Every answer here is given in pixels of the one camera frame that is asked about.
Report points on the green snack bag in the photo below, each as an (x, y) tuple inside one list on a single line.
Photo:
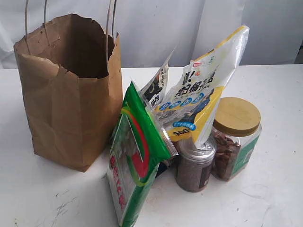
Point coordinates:
[(139, 144)]

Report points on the black metal frame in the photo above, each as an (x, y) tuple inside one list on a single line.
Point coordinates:
[(299, 56)]

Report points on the silver top can of seeds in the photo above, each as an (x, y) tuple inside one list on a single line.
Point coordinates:
[(194, 165)]

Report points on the black white cat food pouch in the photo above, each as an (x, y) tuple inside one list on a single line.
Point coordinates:
[(154, 91)]

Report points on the white backdrop curtain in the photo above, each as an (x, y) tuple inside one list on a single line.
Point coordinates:
[(150, 30)]

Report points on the clear jar with wooden lid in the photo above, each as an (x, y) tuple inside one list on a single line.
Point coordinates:
[(236, 130)]

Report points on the yellow white sugar bag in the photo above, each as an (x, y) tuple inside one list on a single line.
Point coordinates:
[(187, 111)]

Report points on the brown paper bag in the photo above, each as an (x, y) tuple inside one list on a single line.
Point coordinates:
[(70, 73)]

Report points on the dark blue snack packet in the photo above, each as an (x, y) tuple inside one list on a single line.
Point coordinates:
[(165, 165)]

